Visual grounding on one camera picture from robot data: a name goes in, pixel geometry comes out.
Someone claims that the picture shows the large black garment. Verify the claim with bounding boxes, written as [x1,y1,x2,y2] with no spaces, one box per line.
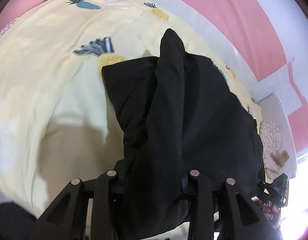
[101,29,263,239]

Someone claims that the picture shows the white bed side rail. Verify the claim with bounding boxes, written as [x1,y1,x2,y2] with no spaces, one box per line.
[133,0,272,103]

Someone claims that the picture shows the person's right hand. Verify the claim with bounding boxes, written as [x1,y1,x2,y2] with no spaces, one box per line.
[252,197,281,229]

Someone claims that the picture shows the floral patterned pillow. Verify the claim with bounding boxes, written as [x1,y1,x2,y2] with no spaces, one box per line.
[259,120,281,181]

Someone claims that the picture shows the white bed headboard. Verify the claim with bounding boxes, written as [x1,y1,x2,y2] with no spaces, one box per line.
[257,93,297,179]

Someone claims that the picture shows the brown plush toy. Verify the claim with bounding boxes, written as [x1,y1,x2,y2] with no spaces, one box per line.
[271,151,289,167]

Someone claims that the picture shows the yellow pineapple print bedsheet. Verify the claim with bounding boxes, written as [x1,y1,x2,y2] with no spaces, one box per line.
[0,0,263,240]

